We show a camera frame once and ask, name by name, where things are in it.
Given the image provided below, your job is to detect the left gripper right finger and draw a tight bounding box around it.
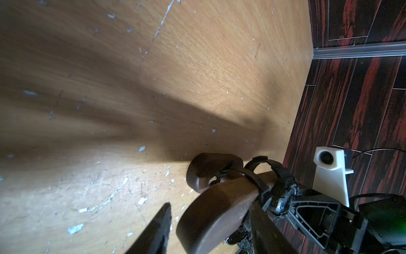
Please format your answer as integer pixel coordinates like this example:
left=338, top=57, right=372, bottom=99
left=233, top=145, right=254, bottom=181
left=248, top=201, right=297, bottom=254

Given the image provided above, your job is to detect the wooden watch stand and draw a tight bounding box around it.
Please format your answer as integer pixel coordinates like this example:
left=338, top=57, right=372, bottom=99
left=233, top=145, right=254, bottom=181
left=176, top=153, right=282, bottom=254

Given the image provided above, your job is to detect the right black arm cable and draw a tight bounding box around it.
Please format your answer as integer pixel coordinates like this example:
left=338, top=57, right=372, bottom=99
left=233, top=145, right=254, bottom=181
left=351, top=147, right=406, bottom=159

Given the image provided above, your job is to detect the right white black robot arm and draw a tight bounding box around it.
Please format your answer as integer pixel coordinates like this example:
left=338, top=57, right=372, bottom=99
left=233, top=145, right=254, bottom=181
left=285, top=189, right=406, bottom=254

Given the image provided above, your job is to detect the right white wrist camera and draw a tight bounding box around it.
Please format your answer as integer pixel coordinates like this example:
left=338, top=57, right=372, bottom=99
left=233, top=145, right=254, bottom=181
left=313, top=147, right=354, bottom=207

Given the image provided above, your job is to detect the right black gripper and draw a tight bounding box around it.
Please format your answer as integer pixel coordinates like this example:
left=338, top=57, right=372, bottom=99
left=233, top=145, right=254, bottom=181
left=285, top=187, right=370, bottom=254

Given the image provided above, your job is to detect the chunky black watch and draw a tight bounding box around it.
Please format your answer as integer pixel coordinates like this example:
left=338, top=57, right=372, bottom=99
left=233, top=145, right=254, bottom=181
left=218, top=155, right=299, bottom=217

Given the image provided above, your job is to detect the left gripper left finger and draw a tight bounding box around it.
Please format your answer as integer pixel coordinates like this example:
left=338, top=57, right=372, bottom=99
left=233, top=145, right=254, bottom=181
left=126, top=202, right=172, bottom=254

